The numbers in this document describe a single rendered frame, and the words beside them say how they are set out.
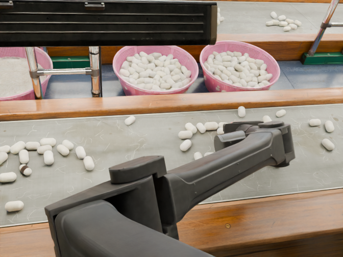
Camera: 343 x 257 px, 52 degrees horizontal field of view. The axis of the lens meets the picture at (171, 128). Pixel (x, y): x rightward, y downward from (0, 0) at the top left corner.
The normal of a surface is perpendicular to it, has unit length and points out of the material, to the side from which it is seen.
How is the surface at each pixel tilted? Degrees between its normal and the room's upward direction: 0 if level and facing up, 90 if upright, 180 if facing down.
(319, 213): 0
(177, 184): 52
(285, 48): 90
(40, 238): 0
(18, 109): 0
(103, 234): 43
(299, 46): 90
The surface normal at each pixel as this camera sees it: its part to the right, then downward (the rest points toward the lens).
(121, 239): -0.22, -0.97
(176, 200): 0.73, -0.07
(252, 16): 0.12, -0.69
